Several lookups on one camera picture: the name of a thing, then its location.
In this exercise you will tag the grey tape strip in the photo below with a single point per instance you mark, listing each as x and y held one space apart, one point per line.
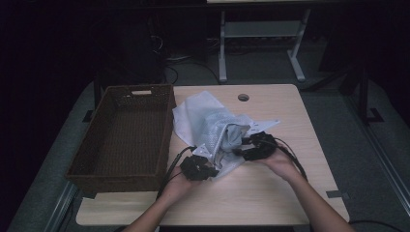
336 194

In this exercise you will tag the black metal stand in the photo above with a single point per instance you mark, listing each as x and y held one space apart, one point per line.
364 96

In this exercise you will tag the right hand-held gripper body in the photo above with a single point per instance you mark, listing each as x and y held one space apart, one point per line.
261 146

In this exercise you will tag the white mesh laundry bag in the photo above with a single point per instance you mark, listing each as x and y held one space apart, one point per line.
199 119

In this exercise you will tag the light blue garment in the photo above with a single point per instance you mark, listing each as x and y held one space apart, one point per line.
232 137

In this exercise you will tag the person's left hand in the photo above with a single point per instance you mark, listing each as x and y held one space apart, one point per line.
179 188

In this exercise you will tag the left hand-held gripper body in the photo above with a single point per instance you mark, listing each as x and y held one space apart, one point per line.
193 167

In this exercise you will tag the aluminium floor rail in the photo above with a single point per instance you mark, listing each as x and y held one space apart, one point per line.
59 209
383 167

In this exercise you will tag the person's right hand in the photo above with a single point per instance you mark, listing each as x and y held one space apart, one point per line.
282 164

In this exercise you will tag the brown woven basket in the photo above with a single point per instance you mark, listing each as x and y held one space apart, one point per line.
129 145

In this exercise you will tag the white metal desk frame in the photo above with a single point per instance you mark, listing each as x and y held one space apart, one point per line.
261 29

